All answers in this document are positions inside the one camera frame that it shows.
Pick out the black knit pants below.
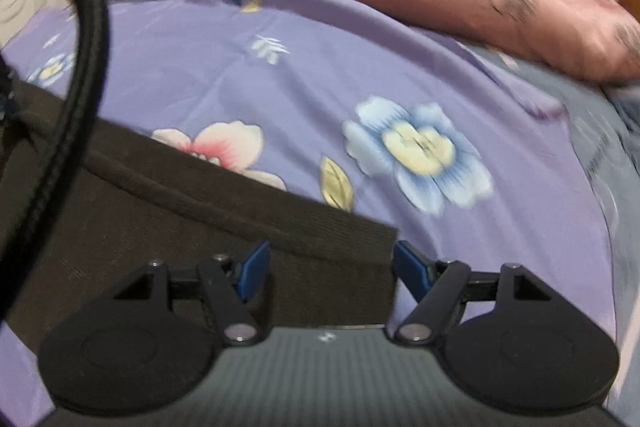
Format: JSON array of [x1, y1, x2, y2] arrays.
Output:
[[0, 74, 402, 353]]

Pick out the purple floral bed sheet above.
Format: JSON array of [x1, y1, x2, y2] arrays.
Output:
[[1, 0, 616, 426]]

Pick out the grey-blue plush blanket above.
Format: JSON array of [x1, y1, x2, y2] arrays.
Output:
[[469, 44, 639, 426]]

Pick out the black braided cable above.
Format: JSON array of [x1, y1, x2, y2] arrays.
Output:
[[0, 0, 112, 323]]

